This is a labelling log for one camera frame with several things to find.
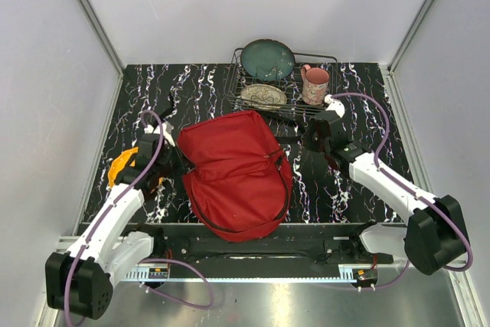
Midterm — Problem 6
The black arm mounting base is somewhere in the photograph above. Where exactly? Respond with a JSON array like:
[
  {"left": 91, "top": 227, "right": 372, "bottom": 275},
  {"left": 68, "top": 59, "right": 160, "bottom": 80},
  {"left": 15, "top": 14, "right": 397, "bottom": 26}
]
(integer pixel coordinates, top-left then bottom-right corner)
[{"left": 122, "top": 223, "right": 394, "bottom": 265}]

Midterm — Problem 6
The black wire dish rack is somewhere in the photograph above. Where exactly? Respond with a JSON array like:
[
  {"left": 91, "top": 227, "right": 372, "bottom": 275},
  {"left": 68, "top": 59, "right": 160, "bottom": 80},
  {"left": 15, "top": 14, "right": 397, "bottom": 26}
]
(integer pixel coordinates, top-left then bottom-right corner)
[{"left": 225, "top": 47, "right": 340, "bottom": 120}]

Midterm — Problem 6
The teal ceramic plate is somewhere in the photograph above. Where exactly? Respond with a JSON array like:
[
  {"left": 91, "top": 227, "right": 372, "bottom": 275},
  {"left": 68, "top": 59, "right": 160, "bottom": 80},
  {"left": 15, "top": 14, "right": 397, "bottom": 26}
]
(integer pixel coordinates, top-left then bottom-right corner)
[{"left": 240, "top": 39, "right": 296, "bottom": 82}]

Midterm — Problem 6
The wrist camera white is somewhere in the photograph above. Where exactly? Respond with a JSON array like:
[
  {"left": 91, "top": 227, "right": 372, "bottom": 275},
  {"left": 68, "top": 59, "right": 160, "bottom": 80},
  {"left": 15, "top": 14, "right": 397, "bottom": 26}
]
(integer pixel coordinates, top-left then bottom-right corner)
[
  {"left": 324, "top": 94, "right": 345, "bottom": 118},
  {"left": 144, "top": 122, "right": 176, "bottom": 147}
]

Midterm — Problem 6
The pink patterned mug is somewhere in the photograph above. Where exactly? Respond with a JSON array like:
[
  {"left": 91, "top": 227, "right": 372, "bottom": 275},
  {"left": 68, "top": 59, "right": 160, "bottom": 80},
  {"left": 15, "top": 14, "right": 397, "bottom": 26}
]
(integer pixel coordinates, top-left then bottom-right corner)
[{"left": 300, "top": 64, "right": 330, "bottom": 106}]

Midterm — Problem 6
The orange perforated plate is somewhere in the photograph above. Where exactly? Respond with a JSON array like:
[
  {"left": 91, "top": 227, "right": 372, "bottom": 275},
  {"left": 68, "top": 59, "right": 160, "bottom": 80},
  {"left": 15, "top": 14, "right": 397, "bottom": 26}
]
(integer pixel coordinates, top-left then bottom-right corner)
[{"left": 107, "top": 147, "right": 164, "bottom": 195}]

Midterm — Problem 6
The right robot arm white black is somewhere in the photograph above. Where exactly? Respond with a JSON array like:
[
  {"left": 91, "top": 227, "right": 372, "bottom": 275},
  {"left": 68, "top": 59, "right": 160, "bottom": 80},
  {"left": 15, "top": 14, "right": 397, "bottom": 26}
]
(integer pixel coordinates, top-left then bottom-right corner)
[{"left": 303, "top": 111, "right": 473, "bottom": 275}]

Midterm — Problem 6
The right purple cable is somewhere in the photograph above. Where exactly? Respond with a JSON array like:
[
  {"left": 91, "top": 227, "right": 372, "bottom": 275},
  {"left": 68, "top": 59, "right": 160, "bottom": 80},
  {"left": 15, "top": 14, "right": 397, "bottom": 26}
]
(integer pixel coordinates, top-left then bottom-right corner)
[{"left": 328, "top": 92, "right": 474, "bottom": 292}]

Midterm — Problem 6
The aluminium frame rail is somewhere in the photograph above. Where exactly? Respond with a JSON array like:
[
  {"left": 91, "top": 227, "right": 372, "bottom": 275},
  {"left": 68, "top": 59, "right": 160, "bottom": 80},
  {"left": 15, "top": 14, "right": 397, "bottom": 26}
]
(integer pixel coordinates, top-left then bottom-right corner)
[{"left": 51, "top": 234, "right": 470, "bottom": 284}]

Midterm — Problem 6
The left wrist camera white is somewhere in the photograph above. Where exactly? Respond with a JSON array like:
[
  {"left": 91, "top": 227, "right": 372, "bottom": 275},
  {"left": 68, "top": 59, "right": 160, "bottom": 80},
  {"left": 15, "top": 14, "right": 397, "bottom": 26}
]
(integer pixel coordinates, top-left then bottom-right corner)
[{"left": 144, "top": 122, "right": 176, "bottom": 147}]

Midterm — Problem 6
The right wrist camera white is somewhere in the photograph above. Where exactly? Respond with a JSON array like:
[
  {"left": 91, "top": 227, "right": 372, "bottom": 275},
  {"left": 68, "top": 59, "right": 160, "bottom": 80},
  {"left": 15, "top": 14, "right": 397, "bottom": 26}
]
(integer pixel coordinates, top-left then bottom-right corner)
[{"left": 324, "top": 94, "right": 345, "bottom": 118}]

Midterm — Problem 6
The red backpack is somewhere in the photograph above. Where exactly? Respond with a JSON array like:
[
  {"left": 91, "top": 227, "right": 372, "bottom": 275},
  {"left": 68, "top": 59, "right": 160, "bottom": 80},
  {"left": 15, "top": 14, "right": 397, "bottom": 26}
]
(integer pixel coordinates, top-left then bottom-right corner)
[{"left": 174, "top": 110, "right": 293, "bottom": 242}]

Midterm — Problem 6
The patterned beige plate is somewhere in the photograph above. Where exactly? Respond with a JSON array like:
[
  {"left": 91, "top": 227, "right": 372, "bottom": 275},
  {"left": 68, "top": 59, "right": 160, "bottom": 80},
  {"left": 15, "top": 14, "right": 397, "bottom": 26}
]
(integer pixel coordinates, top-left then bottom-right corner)
[{"left": 240, "top": 83, "right": 287, "bottom": 110}]

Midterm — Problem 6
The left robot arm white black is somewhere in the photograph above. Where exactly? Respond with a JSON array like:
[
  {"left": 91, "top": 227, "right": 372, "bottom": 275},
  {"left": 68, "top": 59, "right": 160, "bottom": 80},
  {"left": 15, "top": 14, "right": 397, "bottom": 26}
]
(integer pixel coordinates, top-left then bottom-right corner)
[{"left": 45, "top": 129, "right": 181, "bottom": 319}]

